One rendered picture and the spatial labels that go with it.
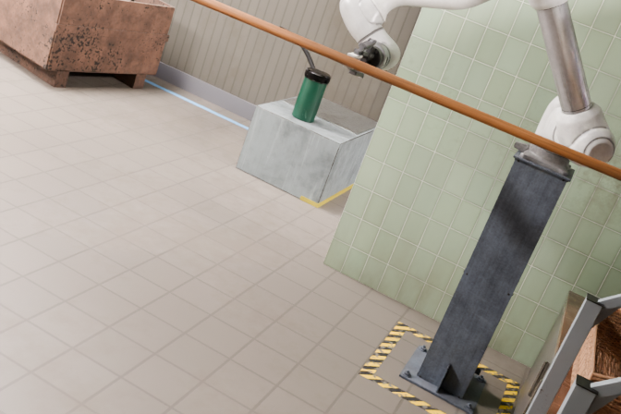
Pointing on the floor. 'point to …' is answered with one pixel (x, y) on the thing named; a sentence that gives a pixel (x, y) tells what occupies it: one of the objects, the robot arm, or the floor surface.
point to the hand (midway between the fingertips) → (353, 60)
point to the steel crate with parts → (79, 23)
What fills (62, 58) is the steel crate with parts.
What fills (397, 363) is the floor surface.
